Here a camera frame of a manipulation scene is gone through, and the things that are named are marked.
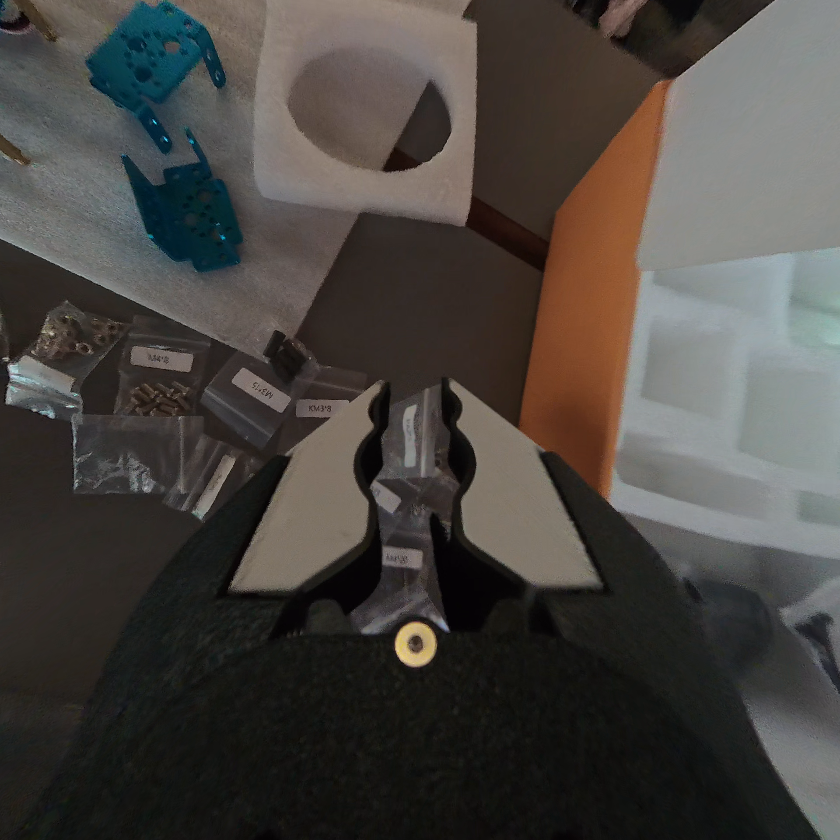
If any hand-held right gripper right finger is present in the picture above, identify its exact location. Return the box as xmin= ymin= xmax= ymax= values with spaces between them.
xmin=440 ymin=376 xmax=606 ymax=597

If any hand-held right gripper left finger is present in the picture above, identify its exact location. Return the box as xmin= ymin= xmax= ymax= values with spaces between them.
xmin=225 ymin=379 xmax=392 ymax=598

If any pile of small screw bags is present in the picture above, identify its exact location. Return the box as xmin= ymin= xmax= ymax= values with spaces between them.
xmin=0 ymin=298 xmax=460 ymax=636

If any grey desk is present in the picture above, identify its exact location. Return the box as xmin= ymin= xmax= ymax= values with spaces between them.
xmin=0 ymin=0 xmax=677 ymax=840

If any orange and white cardboard box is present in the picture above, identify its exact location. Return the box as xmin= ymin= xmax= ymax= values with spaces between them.
xmin=518 ymin=0 xmax=840 ymax=756

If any white foam block with hole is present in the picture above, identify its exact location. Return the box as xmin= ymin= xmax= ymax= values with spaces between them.
xmin=252 ymin=0 xmax=479 ymax=227

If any white foam sheet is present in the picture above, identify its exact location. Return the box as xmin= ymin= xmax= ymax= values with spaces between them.
xmin=0 ymin=0 xmax=358 ymax=358

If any blue perforated metal bracket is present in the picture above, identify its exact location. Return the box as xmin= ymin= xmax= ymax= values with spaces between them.
xmin=121 ymin=128 xmax=245 ymax=273
xmin=85 ymin=0 xmax=227 ymax=155

